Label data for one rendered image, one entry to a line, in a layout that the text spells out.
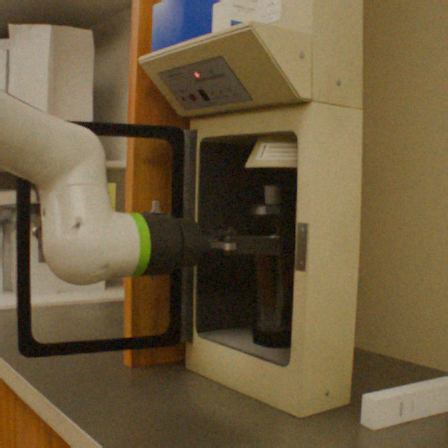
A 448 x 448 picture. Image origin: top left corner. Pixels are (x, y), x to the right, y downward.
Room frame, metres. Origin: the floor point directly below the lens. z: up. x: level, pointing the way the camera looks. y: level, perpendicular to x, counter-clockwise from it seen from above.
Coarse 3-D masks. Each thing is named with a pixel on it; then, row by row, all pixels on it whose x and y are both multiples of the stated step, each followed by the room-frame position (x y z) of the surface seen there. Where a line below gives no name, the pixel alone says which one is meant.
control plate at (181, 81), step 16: (192, 64) 0.97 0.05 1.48; (208, 64) 0.94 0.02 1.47; (224, 64) 0.92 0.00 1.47; (176, 80) 1.04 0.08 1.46; (192, 80) 1.01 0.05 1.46; (208, 80) 0.98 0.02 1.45; (224, 80) 0.95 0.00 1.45; (176, 96) 1.08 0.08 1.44; (208, 96) 1.01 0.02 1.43; (224, 96) 0.98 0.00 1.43; (240, 96) 0.95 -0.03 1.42
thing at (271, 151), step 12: (264, 144) 1.01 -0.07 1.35; (276, 144) 0.99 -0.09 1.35; (288, 144) 0.98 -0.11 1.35; (252, 156) 1.03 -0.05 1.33; (264, 156) 1.00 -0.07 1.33; (276, 156) 0.98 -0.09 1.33; (288, 156) 0.98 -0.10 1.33; (252, 168) 1.10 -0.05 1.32; (264, 168) 1.12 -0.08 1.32; (276, 168) 1.13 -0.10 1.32; (288, 168) 1.14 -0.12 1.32
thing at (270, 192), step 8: (264, 192) 1.04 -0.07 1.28; (272, 192) 1.03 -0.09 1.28; (280, 192) 1.03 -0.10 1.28; (272, 200) 1.03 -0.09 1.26; (280, 200) 1.03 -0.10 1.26; (256, 208) 1.02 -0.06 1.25; (264, 208) 1.01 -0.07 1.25; (272, 208) 1.00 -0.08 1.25; (280, 208) 1.00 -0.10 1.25; (288, 208) 1.01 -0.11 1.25
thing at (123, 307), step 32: (128, 160) 1.07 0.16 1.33; (160, 160) 1.10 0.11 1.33; (32, 192) 0.99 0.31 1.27; (128, 192) 1.07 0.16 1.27; (160, 192) 1.10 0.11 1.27; (32, 224) 0.99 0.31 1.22; (32, 256) 0.99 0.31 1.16; (32, 288) 0.99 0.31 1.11; (64, 288) 1.01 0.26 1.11; (96, 288) 1.04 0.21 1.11; (128, 288) 1.07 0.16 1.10; (160, 288) 1.10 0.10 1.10; (32, 320) 0.99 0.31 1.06; (64, 320) 1.01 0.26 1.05; (96, 320) 1.04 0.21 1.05; (128, 320) 1.07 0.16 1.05; (160, 320) 1.10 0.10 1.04
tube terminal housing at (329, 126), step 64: (256, 0) 0.99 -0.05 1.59; (320, 0) 0.89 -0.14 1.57; (320, 64) 0.89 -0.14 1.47; (192, 128) 1.14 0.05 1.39; (256, 128) 0.99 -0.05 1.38; (320, 128) 0.89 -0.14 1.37; (320, 192) 0.89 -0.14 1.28; (320, 256) 0.90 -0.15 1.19; (320, 320) 0.90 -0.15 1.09; (256, 384) 0.97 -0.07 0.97; (320, 384) 0.91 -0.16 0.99
